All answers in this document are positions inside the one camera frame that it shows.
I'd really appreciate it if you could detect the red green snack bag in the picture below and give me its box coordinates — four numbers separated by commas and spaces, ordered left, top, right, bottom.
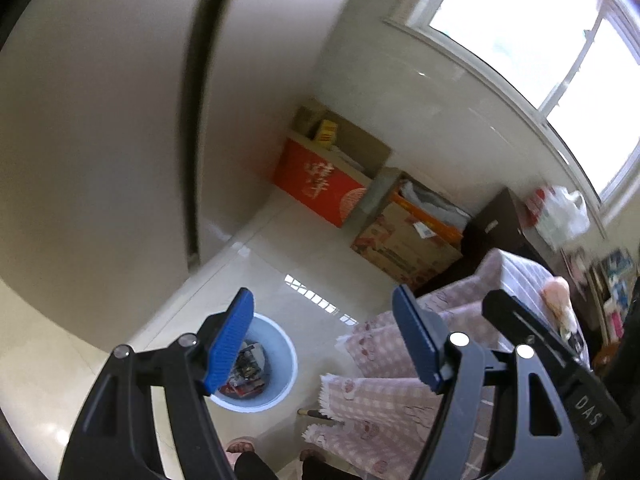
219, 342, 267, 399

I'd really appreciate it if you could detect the pink white plastic bag bundle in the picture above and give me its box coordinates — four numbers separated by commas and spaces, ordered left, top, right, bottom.
540, 276, 578, 340

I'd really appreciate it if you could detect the light blue trash bin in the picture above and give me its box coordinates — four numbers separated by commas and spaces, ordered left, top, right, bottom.
210, 313, 298, 414

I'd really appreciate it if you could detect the grey checked tablecloth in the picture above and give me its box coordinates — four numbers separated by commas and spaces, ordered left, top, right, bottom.
470, 248, 563, 337

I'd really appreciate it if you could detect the orange brown cardboard box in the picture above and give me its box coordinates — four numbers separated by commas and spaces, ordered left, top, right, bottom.
350, 167, 470, 289

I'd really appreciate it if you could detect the person left foot slipper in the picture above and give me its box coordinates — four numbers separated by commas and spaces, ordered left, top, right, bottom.
226, 437, 256, 467

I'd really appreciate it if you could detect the person foot slipper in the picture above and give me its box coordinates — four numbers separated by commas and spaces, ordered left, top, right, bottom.
299, 448, 326, 466
226, 437, 256, 467

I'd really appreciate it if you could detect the dark wooden side table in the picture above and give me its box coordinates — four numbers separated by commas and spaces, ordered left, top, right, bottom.
461, 188, 563, 275

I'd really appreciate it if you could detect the person right foot slipper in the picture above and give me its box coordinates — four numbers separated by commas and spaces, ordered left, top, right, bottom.
299, 448, 326, 466

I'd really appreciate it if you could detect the wooden bookshelf with items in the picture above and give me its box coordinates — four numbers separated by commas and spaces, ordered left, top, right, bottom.
587, 248, 639, 344

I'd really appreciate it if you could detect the white plastic shopping bag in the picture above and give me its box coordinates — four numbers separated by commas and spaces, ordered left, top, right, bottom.
525, 185, 590, 252

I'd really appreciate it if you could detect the red cardboard box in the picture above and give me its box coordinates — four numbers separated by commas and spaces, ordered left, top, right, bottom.
273, 98, 392, 228

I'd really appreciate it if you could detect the yellow small box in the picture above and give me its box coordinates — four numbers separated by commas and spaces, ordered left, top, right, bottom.
314, 119, 338, 150

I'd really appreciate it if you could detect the beige sliding door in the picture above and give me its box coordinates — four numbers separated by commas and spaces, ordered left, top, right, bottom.
1, 0, 348, 350

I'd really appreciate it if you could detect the window with white frame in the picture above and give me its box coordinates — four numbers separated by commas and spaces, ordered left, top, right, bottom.
390, 0, 639, 216

